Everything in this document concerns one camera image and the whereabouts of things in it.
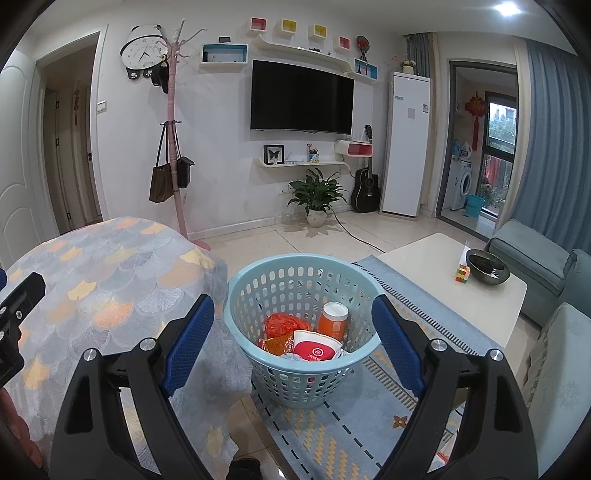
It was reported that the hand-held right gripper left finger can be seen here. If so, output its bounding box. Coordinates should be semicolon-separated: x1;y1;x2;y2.
48;293;237;480

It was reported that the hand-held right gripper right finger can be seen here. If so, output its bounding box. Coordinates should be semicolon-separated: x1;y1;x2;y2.
372;293;542;480

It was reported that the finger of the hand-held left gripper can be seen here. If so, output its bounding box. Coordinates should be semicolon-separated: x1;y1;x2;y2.
0;271;47;321

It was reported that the orange paper cup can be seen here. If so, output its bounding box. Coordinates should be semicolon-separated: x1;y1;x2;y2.
318;301;350;343

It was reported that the red white snack bag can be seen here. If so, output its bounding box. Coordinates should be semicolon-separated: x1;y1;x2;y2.
292;329;345;362

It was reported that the orange snack bag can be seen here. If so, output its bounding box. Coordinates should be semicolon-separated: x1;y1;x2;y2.
257;335;297;356

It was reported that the light blue plastic basket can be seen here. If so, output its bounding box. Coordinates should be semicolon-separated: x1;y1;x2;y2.
223;253;385;408

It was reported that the red plastic bag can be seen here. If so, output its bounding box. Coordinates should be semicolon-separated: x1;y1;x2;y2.
264;313;308;340

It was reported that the white coffee table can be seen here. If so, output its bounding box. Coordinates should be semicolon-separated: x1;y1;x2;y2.
381;232;528;350

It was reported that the white panel door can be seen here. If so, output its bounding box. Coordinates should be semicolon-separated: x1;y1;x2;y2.
0;50;47;268

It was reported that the blue patterned rug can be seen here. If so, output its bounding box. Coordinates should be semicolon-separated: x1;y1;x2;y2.
252;254;504;480

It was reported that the black bowl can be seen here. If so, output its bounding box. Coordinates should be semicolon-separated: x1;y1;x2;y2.
465;249;512;285

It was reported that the black shoe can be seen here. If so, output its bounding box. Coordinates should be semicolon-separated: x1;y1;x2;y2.
226;457;262;480

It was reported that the light teal sofa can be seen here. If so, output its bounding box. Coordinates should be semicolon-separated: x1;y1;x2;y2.
488;219;591;480

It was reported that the black acoustic guitar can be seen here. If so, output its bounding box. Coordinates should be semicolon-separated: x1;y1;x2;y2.
350;124;382;214

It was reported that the brown tote bag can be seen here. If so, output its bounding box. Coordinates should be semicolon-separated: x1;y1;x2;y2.
148;122;175;204

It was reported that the small black bag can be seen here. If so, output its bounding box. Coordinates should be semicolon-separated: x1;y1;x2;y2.
176;156;196;189

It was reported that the green potted plant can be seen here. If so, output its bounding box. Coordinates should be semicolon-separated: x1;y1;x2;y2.
287;168;348;228

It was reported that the white washing machine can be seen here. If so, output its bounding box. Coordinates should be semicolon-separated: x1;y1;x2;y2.
451;159;476;211

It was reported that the pink coat rack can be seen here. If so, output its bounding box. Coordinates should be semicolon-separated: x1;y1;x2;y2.
157;18;211;250

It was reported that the red knot hanging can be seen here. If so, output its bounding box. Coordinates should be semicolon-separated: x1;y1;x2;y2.
464;92;486;151

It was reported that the narrow blue curtain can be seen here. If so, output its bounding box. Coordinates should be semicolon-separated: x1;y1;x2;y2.
406;32;437;77

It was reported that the long white upper shelf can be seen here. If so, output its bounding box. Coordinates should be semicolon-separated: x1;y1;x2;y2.
257;33;354;75

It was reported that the black floor cable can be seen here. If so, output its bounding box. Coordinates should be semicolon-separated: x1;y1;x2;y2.
330;212;387;254

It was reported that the red and white wall box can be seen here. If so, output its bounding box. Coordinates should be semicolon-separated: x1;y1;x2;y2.
335;138;374;158

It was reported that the white curved wall shelf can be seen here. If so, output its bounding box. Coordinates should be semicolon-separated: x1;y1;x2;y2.
253;158;352;179

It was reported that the black wall television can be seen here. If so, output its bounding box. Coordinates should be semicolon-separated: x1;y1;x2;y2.
250;59;356;136

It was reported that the panda wall clock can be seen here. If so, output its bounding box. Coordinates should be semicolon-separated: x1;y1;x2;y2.
120;24;170;82

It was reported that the small blue wall box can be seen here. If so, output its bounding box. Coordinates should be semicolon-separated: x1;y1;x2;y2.
353;58;379;80

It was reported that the blue-lined wide wall box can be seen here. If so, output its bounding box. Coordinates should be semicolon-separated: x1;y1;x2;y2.
199;43;250;71

